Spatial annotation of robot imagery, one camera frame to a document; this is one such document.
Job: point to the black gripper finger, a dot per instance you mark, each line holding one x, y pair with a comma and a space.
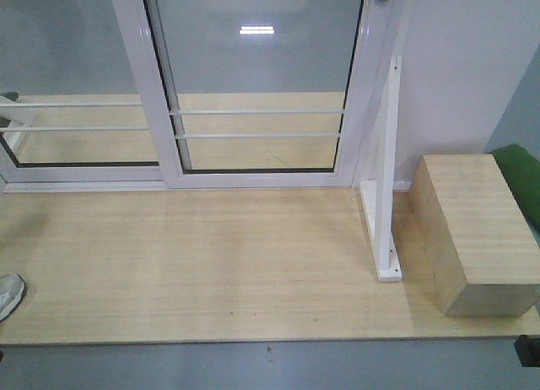
528, 351

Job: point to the white sliding glass door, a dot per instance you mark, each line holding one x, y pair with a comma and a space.
257, 93

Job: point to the light wooden box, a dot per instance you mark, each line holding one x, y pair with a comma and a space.
482, 254

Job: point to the green mat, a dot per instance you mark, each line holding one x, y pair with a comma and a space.
520, 170

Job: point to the white triangular support brace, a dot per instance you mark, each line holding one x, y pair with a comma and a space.
376, 189

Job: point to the wooden platform board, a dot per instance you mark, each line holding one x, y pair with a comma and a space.
217, 265

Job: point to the grey white sneaker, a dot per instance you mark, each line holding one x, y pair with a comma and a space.
13, 289

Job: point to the white door frame post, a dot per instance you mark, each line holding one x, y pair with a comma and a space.
396, 34

